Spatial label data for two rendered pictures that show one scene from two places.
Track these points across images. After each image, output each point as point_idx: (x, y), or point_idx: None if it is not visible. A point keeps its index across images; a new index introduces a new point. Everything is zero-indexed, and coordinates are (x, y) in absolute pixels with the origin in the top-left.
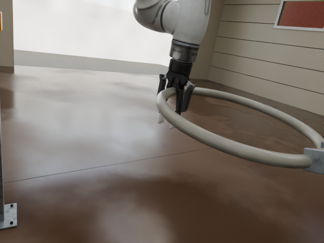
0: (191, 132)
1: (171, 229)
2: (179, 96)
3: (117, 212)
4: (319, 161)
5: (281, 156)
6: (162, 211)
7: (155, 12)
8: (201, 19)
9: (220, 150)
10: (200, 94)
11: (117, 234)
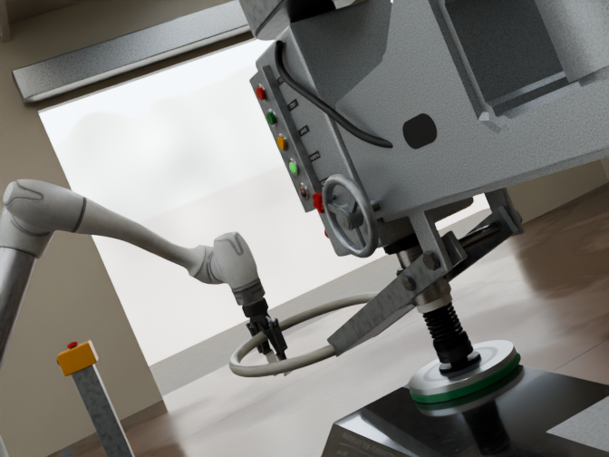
0: (241, 374)
1: None
2: (270, 337)
3: None
4: (334, 345)
5: (301, 357)
6: None
7: (206, 272)
8: (238, 261)
9: (262, 376)
10: (303, 319)
11: None
